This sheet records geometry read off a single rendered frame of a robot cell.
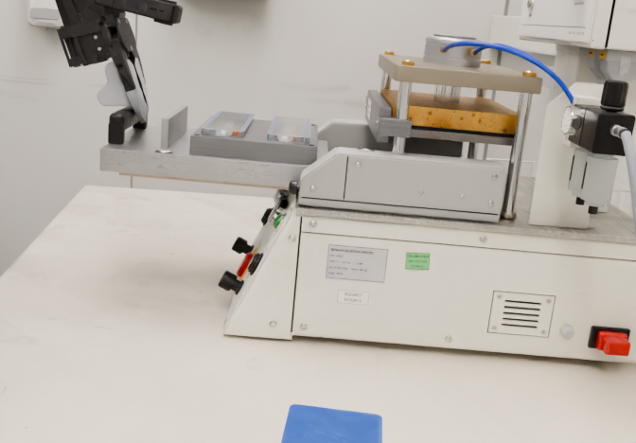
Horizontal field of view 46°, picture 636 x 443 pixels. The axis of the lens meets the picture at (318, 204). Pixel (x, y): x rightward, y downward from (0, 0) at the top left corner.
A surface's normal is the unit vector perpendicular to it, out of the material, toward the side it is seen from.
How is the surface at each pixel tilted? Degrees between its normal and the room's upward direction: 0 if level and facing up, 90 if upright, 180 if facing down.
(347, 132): 90
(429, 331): 90
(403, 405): 0
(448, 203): 90
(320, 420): 0
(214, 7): 90
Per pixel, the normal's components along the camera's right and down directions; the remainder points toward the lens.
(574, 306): 0.00, 0.25
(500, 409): 0.09, -0.97
